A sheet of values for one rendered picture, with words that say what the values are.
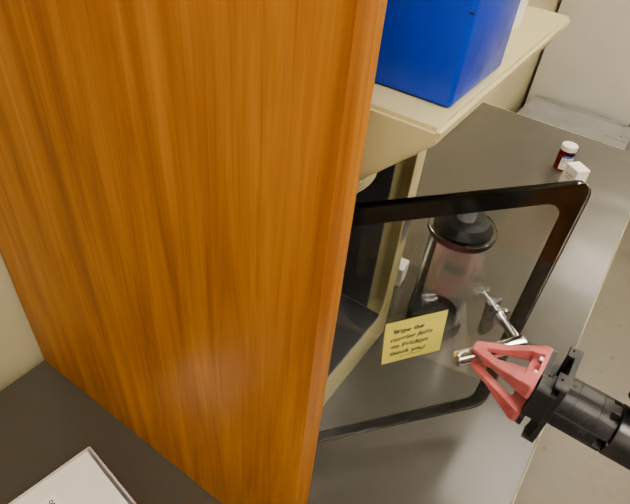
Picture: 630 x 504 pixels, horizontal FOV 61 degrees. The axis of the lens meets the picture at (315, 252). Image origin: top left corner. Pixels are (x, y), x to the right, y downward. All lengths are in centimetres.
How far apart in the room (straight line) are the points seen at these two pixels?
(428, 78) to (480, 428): 64
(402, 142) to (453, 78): 5
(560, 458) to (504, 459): 125
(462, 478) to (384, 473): 11
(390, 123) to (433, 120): 3
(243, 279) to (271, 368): 9
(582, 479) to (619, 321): 85
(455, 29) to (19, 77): 35
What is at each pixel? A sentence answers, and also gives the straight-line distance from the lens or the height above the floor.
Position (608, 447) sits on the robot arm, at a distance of 63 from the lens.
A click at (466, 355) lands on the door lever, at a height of 120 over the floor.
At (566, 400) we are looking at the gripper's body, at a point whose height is 122.
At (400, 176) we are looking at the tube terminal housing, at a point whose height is 126.
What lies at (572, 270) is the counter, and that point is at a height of 94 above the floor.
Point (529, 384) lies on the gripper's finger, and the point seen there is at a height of 123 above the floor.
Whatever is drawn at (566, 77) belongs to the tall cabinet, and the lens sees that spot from 364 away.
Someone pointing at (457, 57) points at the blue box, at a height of 154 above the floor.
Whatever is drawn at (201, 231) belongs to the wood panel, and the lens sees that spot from 41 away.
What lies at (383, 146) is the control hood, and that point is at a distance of 37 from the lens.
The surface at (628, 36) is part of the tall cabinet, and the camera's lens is 353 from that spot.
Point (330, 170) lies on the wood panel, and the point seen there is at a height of 151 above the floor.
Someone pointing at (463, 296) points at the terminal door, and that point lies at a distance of 62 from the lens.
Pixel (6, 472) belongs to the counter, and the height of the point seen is 94.
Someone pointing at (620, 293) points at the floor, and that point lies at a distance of 286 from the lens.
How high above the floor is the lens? 167
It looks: 41 degrees down
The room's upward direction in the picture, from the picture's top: 6 degrees clockwise
